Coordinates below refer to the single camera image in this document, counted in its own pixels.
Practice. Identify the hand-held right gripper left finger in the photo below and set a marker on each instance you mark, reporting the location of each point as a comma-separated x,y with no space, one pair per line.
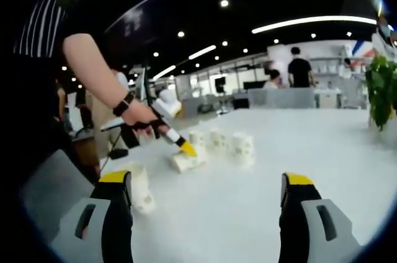
118,213

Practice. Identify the black screen on stand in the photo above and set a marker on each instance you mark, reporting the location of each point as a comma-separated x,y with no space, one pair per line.
220,84

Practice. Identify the grey partition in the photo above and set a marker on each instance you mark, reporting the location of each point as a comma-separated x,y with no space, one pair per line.
279,98

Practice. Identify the black monitor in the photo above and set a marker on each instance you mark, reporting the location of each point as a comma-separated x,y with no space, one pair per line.
254,85

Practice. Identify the green potted plant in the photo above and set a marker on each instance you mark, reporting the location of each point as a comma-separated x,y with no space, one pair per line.
380,89

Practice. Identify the dark hanging sign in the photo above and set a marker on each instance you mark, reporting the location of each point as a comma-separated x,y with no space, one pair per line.
136,18

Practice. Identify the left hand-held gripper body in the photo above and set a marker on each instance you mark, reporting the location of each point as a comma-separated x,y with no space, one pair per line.
167,98

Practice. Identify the short ceiling light strip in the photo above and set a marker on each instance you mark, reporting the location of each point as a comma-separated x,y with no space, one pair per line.
202,52
163,72

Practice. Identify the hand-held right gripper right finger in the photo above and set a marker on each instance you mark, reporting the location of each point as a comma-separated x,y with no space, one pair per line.
294,213

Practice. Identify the person's left hand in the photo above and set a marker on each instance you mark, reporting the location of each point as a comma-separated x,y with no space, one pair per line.
139,115

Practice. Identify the person's striped shirt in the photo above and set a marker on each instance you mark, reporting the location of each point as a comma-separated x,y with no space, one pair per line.
43,27

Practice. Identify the person's dark clothing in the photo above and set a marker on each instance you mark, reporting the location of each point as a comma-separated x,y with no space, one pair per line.
31,114

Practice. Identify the group of round ceiling lights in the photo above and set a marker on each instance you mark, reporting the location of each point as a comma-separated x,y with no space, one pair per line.
224,3

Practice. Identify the white table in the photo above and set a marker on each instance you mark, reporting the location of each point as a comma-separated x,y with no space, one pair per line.
232,213

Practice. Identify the black wristband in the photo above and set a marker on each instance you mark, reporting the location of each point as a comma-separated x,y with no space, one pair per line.
122,106

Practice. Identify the curved ceiling light strip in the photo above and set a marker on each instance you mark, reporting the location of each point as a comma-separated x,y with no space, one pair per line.
310,21

